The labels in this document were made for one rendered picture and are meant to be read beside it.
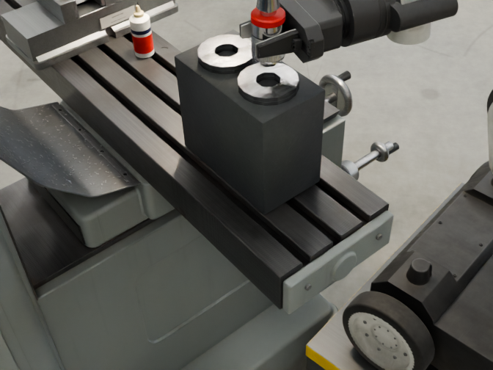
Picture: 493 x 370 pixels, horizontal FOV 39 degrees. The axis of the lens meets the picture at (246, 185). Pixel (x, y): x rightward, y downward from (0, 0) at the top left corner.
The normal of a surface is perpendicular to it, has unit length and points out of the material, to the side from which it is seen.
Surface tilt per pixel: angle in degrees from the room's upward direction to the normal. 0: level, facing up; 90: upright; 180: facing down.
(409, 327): 31
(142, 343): 90
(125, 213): 90
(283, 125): 90
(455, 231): 0
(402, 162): 0
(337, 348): 0
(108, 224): 90
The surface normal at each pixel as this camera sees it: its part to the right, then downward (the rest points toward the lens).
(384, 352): -0.67, 0.54
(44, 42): 0.63, 0.53
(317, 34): 0.26, -0.05
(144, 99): -0.03, -0.71
